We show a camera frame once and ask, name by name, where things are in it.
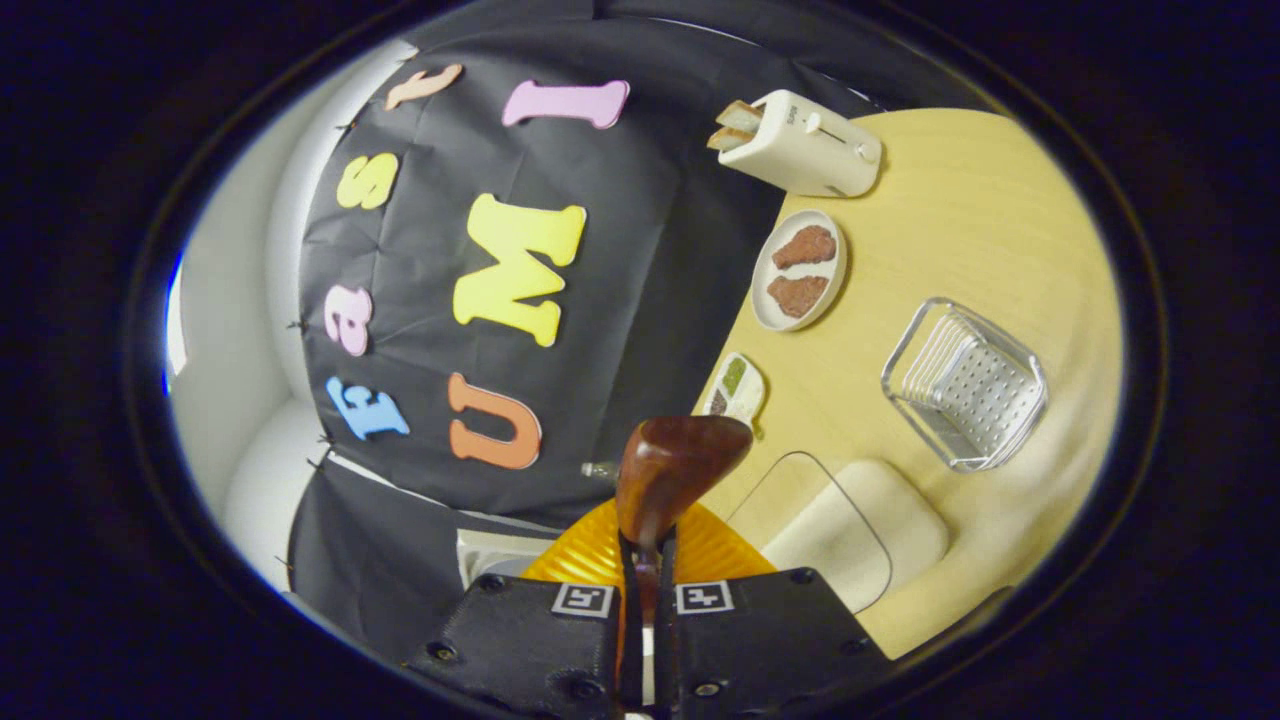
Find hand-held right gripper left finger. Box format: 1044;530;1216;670
405;500;644;720

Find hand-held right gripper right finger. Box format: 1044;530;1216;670
655;502;896;717

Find white rice cooker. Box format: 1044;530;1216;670
457;528;561;591

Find clear rice container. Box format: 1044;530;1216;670
727;452;951;616

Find brown wooden spoon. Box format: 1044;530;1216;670
615;416;754;641

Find clear chopstick holder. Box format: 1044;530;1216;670
880;297;1048;473

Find white divided grain dish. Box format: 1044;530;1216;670
702;352;767;427

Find brown meat piece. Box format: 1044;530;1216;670
766;275;831;319
770;225;837;271

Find white round plate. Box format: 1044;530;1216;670
751;208;849;333

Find long ceiling light panel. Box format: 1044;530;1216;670
165;255;191;379

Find white toaster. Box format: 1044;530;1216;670
735;90;884;199

